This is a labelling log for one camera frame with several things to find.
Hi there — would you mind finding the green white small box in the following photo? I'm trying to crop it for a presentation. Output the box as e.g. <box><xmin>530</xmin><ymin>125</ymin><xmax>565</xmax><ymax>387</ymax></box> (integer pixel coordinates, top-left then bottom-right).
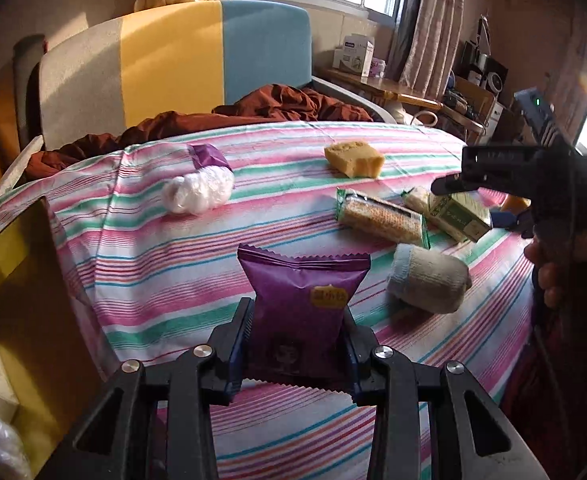
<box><xmin>428</xmin><ymin>193</ymin><xmax>492</xmax><ymax>242</ymax></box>

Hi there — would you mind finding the brown snack bar packet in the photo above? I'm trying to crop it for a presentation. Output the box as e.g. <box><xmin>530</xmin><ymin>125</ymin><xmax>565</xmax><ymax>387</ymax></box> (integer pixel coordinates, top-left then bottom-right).
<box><xmin>336</xmin><ymin>188</ymin><xmax>430</xmax><ymax>249</ymax></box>

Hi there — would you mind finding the small tan sponge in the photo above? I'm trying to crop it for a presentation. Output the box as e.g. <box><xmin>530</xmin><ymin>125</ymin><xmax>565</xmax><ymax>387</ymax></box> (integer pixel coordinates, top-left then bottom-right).
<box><xmin>324</xmin><ymin>141</ymin><xmax>385</xmax><ymax>179</ymax></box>

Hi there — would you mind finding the beige sock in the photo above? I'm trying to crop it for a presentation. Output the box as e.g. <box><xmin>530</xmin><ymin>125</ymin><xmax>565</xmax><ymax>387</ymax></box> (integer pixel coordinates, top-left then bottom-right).
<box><xmin>387</xmin><ymin>244</ymin><xmax>472</xmax><ymax>314</ymax></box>

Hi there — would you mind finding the purple snack packet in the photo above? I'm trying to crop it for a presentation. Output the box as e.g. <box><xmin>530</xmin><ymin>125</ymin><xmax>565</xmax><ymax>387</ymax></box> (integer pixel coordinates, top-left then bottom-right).
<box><xmin>188</xmin><ymin>144</ymin><xmax>230</xmax><ymax>170</ymax></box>
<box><xmin>237</xmin><ymin>244</ymin><xmax>371</xmax><ymax>393</ymax></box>

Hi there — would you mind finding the white plastic bag ball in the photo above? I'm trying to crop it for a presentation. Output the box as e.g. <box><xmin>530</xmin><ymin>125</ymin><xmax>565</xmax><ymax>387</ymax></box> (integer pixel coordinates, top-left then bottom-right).
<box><xmin>161</xmin><ymin>166</ymin><xmax>235</xmax><ymax>216</ymax></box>

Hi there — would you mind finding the green rice cracker packet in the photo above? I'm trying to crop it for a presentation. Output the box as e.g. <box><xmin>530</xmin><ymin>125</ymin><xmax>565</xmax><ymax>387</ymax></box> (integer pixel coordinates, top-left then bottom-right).
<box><xmin>402</xmin><ymin>186</ymin><xmax>432</xmax><ymax>217</ymax></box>

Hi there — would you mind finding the person right hand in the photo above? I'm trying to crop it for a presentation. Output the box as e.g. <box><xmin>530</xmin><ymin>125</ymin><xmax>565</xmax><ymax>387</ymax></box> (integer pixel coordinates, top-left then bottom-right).
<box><xmin>523</xmin><ymin>231</ymin><xmax>587</xmax><ymax>308</ymax></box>

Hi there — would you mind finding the orange sponge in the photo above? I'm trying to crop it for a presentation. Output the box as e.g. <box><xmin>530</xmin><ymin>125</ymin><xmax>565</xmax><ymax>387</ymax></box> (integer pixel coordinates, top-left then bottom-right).
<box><xmin>501</xmin><ymin>194</ymin><xmax>531</xmax><ymax>216</ymax></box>

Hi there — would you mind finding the wooden side table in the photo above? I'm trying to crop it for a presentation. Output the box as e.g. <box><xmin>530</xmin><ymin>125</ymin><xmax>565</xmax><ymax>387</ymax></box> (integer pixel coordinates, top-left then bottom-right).
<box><xmin>315</xmin><ymin>67</ymin><xmax>485</xmax><ymax>134</ymax></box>

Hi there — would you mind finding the right side curtain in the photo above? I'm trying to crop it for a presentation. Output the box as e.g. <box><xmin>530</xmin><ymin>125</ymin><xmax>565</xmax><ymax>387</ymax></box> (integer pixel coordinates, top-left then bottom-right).
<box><xmin>386</xmin><ymin>0</ymin><xmax>465</xmax><ymax>98</ymax></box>

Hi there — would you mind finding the white product box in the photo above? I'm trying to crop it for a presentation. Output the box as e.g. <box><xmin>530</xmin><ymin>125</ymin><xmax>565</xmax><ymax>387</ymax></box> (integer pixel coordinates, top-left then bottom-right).
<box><xmin>333</xmin><ymin>34</ymin><xmax>375</xmax><ymax>77</ymax></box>

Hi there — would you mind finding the gold metal tin box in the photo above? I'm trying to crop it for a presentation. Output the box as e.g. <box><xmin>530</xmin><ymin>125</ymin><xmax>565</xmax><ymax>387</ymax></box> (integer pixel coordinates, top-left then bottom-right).
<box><xmin>0</xmin><ymin>198</ymin><xmax>102</xmax><ymax>472</ymax></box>

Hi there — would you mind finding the striped bedspread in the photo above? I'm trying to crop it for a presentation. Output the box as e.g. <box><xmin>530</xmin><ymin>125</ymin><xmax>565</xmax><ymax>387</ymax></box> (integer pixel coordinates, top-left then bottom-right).
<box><xmin>0</xmin><ymin>120</ymin><xmax>540</xmax><ymax>480</ymax></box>

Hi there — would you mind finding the rust brown blanket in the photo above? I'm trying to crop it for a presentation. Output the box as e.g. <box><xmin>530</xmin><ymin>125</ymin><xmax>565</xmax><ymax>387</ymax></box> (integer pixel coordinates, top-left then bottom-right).
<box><xmin>25</xmin><ymin>84</ymin><xmax>374</xmax><ymax>181</ymax></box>

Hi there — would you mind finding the black foam roll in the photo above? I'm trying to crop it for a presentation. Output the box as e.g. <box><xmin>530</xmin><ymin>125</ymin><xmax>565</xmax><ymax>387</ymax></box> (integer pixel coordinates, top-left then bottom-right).
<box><xmin>12</xmin><ymin>34</ymin><xmax>47</xmax><ymax>151</ymax></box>

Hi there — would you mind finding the white bed rail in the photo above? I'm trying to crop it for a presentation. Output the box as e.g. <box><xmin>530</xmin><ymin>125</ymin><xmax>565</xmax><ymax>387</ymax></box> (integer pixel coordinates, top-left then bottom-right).
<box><xmin>0</xmin><ymin>134</ymin><xmax>44</xmax><ymax>197</ymax></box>

